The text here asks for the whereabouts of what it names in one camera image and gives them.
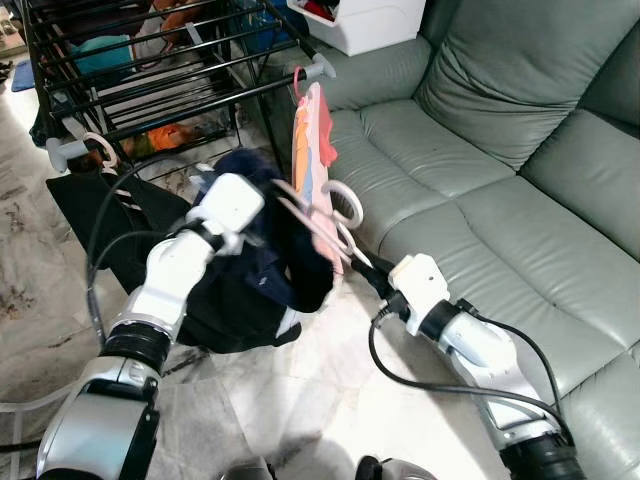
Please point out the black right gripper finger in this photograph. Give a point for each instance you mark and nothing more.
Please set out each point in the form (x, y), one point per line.
(370, 272)

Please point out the pale pink plastic hanger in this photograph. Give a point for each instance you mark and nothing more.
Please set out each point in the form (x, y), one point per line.
(360, 208)

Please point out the navy garment with white patch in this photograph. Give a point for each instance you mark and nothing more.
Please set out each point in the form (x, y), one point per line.
(300, 270)

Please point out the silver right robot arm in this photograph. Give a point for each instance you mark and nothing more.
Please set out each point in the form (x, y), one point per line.
(480, 345)

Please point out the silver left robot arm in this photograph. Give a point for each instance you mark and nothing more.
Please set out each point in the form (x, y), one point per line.
(170, 280)

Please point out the pink cartoon print shirt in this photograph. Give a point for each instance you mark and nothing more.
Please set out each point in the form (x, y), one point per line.
(315, 140)

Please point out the grey green leather sofa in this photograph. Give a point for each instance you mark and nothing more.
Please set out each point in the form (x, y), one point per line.
(520, 200)

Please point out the grey robot right leg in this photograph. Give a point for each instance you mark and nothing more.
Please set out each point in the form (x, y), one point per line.
(400, 470)

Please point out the black metal drying rack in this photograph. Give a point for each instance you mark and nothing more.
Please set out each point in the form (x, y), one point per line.
(320, 70)

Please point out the white storage box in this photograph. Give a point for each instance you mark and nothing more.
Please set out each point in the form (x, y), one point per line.
(370, 30)

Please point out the black garment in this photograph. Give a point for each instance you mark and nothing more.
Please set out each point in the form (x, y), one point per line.
(90, 210)

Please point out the teal cushion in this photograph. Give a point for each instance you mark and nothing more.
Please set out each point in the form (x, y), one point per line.
(100, 55)

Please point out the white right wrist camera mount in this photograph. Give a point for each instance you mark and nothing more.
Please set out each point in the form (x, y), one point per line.
(420, 285)

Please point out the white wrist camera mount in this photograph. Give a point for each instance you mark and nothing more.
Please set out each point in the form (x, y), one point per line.
(230, 200)
(420, 285)

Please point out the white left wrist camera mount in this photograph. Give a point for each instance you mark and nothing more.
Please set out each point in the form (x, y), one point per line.
(230, 200)

